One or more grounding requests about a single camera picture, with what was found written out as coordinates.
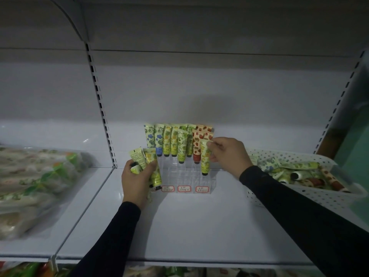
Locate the person's right hand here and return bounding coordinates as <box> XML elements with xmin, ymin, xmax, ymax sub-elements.
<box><xmin>206</xmin><ymin>137</ymin><xmax>254</xmax><ymax>180</ymax></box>

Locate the clear acrylic display rack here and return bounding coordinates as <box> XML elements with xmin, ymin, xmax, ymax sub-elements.
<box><xmin>150</xmin><ymin>154</ymin><xmax>217</xmax><ymax>195</ymax></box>

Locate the clear bag of green sweets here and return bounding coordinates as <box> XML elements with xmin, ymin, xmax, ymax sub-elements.
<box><xmin>0</xmin><ymin>145</ymin><xmax>93</xmax><ymax>241</ymax></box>

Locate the person's right forearm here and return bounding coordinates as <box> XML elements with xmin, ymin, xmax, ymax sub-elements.
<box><xmin>238</xmin><ymin>165</ymin><xmax>369</xmax><ymax>277</ymax></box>

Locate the heap of assorted snack packets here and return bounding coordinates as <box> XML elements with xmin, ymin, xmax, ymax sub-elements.
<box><xmin>0</xmin><ymin>262</ymin><xmax>57</xmax><ymax>277</ymax></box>

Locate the white perforated basket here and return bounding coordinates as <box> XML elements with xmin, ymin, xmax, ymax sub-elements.
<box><xmin>246</xmin><ymin>149</ymin><xmax>369</xmax><ymax>232</ymax></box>

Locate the row of cream tubes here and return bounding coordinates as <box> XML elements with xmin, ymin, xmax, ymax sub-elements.
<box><xmin>143</xmin><ymin>123</ymin><xmax>214</xmax><ymax>158</ymax></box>

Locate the person's left hand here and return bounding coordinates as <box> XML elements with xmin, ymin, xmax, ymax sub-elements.
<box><xmin>121</xmin><ymin>158</ymin><xmax>158</xmax><ymax>211</ymax></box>

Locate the white store shelf unit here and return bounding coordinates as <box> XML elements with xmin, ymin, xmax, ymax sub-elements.
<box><xmin>0</xmin><ymin>0</ymin><xmax>369</xmax><ymax>269</ymax></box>

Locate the group of white green pouches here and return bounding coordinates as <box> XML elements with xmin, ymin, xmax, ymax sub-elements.
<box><xmin>124</xmin><ymin>265</ymin><xmax>240</xmax><ymax>277</ymax></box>

